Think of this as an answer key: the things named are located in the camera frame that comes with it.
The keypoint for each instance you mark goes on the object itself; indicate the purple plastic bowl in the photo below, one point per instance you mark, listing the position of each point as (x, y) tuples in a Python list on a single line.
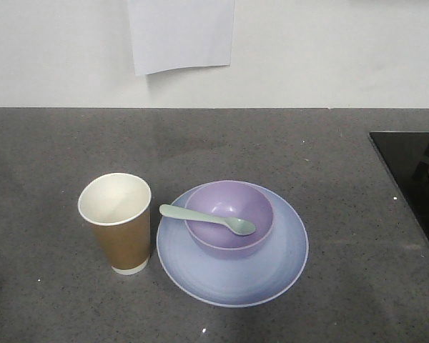
[(230, 199)]

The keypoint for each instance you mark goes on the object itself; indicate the pale green plastic spoon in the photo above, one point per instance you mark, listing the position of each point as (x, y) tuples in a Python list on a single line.
[(236, 225)]

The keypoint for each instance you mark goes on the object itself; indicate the brown paper cup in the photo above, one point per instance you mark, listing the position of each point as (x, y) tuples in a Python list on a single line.
[(117, 206)]

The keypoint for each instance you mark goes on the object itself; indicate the light blue plastic plate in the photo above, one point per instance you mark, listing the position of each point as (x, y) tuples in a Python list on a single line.
[(244, 282)]

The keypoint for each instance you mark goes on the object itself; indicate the black glass gas hob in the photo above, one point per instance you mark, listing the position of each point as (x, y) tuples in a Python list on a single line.
[(402, 151)]

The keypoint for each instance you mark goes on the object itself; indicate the white paper sheet on wall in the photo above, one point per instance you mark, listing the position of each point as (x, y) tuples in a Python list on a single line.
[(169, 35)]

